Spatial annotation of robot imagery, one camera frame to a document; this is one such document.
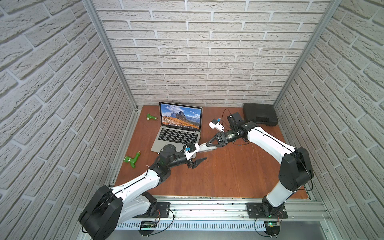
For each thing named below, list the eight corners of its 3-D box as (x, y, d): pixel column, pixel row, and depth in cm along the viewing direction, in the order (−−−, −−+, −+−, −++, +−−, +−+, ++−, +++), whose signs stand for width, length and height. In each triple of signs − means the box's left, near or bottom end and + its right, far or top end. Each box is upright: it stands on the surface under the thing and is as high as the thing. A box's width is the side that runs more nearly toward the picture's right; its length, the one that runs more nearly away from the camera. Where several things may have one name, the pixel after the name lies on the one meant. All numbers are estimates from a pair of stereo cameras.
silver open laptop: (158, 151, 96) (151, 136, 82) (164, 119, 113) (159, 102, 99) (201, 152, 96) (202, 137, 82) (201, 120, 114) (202, 103, 99)
